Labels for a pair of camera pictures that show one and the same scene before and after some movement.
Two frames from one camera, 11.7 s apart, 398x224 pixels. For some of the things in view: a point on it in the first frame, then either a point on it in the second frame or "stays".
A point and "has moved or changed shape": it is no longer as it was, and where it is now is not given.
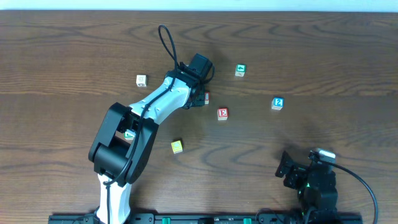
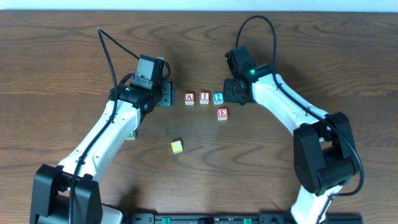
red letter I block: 207,98 stays
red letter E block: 222,113 stays
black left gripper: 199,99 -> 166,94
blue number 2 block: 277,103 has moved or changed shape
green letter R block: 129,135 stays
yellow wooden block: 177,147 stays
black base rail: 214,218 stays
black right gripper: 292,173 -> 232,91
